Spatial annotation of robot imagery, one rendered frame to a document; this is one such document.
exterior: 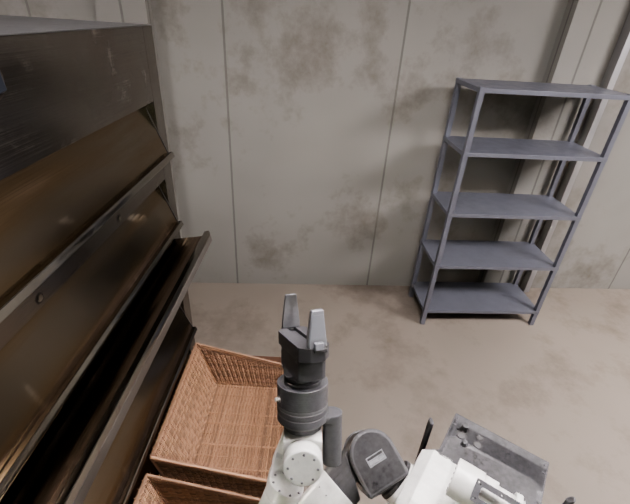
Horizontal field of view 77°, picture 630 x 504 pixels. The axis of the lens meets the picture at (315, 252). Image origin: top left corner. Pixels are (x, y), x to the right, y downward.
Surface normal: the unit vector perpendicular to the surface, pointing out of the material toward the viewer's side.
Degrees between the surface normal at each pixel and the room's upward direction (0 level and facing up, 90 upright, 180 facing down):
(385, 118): 90
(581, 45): 90
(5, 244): 70
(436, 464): 0
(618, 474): 0
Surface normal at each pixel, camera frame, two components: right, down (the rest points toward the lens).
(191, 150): 0.05, 0.52
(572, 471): 0.06, -0.85
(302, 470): 0.04, 0.14
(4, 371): 0.96, -0.24
